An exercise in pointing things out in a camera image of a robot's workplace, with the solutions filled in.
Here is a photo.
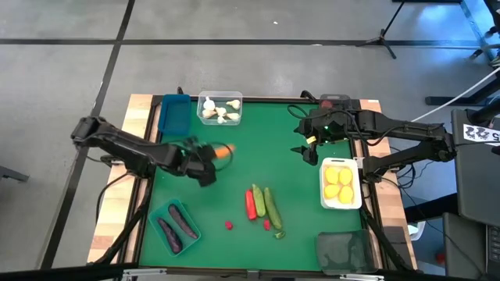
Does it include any white numbered label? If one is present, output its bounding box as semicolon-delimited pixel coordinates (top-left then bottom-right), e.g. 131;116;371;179
462;123;500;146

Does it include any black floor stand base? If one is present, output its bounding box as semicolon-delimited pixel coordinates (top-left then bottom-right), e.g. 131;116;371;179
424;66;500;107

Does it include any teal plastic basket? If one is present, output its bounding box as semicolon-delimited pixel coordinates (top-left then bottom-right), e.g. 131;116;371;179
148;197;202;258

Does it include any dark green cucumber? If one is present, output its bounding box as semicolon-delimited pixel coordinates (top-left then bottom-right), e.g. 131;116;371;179
263;187;283;230

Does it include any clear plastic basket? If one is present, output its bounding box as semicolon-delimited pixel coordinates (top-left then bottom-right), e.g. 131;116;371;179
196;91;244;126

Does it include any dark grey workstation cabinet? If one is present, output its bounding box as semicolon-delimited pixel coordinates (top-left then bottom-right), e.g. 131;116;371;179
451;108;500;227

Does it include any white plastic basket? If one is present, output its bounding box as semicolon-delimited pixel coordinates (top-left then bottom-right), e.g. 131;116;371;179
319;157;363;211

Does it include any light green cucumber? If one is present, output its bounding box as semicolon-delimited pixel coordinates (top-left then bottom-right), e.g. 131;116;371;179
252;183;267;218

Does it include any long orange pepper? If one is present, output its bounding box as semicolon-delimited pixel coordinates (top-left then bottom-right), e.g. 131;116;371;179
213;143;237;160

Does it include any yellow lemon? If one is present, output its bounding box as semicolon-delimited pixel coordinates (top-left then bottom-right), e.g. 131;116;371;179
324;166;340;185
337;185;355;205
338;167;354;187
323;183;341;200

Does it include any dark purple eggplant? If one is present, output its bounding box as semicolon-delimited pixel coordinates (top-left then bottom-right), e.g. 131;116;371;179
156;217;184;254
167;203;199;240

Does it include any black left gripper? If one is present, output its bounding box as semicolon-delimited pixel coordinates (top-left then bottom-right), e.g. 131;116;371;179
177;136;220;187

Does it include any smoked translucent plastic basket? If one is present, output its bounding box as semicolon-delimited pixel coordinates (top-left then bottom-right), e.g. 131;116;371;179
318;93;355;117
315;229;377;275

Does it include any black tripod stand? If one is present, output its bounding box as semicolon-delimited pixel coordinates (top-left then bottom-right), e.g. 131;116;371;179
355;0;407;60

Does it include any grey furniture leg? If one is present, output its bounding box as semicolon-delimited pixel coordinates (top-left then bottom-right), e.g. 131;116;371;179
0;165;30;183

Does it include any long red pepper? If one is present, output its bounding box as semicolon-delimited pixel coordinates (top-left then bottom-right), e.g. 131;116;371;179
245;189;258;222

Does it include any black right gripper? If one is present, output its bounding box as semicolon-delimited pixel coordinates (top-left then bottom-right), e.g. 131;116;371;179
290;110;352;167

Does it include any dark grey equipment box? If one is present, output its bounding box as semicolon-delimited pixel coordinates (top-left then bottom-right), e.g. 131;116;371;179
443;212;500;280

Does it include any green table mat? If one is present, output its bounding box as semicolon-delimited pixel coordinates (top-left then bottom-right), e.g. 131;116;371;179
138;99;365;272

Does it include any dark blue plastic basket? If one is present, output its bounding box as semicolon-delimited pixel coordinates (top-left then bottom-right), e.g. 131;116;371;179
158;94;192;137

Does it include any white hanging cable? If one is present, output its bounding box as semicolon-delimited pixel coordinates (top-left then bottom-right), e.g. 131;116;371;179
409;66;500;123

